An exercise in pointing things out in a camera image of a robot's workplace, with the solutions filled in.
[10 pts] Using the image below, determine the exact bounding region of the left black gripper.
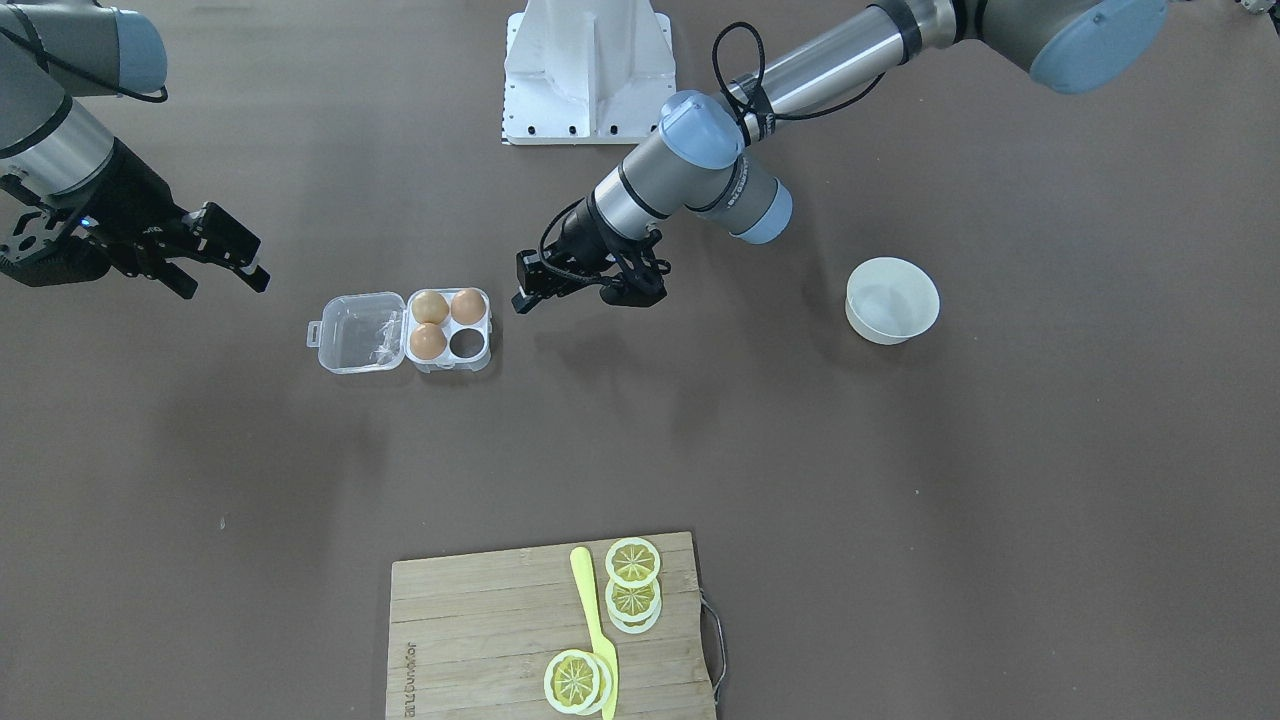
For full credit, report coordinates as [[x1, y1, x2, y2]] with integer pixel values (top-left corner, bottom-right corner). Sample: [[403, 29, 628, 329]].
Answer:
[[512, 199, 669, 314]]

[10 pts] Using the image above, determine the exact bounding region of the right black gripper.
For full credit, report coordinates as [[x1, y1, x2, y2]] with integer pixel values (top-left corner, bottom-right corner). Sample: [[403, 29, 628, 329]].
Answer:
[[1, 140, 271, 300]]

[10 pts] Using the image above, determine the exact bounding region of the clear plastic egg box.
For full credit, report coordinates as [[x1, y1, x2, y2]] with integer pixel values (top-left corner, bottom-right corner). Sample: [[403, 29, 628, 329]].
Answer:
[[306, 287, 493, 374]]

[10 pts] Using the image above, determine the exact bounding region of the brown egg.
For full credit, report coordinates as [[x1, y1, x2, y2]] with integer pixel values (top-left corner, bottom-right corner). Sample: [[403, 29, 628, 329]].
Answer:
[[410, 290, 451, 325], [408, 323, 449, 363], [451, 287, 488, 325]]

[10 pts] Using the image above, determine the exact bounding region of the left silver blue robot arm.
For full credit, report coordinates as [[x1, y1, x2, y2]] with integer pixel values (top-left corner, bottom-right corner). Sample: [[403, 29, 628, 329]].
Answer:
[[512, 1, 1169, 314]]

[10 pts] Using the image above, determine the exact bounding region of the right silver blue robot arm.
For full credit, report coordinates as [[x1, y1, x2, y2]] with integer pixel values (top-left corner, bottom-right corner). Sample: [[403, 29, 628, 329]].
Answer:
[[1, 1, 270, 299]]

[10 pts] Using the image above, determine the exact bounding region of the white bowl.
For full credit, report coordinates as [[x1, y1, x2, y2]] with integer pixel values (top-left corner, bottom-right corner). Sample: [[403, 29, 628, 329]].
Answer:
[[844, 258, 941, 346]]

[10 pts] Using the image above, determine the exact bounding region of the bamboo cutting board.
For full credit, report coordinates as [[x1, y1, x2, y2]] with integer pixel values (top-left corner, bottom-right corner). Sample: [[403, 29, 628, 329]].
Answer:
[[384, 530, 718, 719]]

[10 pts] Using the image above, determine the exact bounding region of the yellow plastic knife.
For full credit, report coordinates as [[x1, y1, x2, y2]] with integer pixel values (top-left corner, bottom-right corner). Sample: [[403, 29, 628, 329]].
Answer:
[[570, 546, 621, 720]]

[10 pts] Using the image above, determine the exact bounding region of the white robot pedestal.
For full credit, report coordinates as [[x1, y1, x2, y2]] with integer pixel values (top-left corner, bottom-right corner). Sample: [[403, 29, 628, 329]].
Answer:
[[500, 1, 677, 146]]

